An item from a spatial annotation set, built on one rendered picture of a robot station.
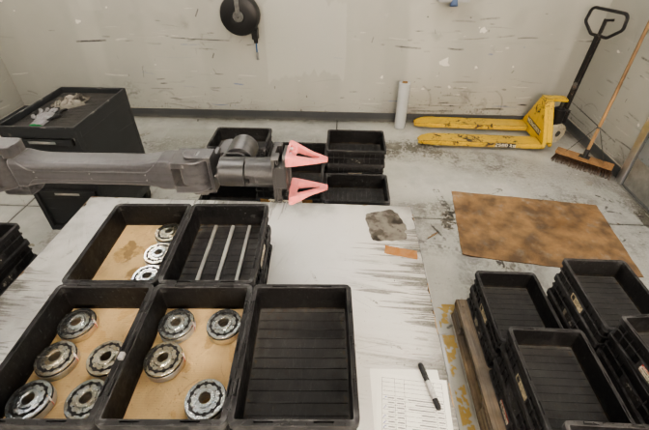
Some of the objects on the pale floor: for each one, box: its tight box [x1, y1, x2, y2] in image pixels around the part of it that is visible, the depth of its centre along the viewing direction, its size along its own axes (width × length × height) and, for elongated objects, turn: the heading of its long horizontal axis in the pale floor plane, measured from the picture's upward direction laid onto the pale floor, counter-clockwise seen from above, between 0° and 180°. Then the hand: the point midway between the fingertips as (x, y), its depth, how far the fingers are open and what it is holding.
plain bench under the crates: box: [0, 196, 460, 430], centre depth 144 cm, size 160×160×70 cm
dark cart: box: [0, 87, 151, 230], centre depth 261 cm, size 60×45×90 cm
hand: (323, 173), depth 72 cm, fingers open, 6 cm apart
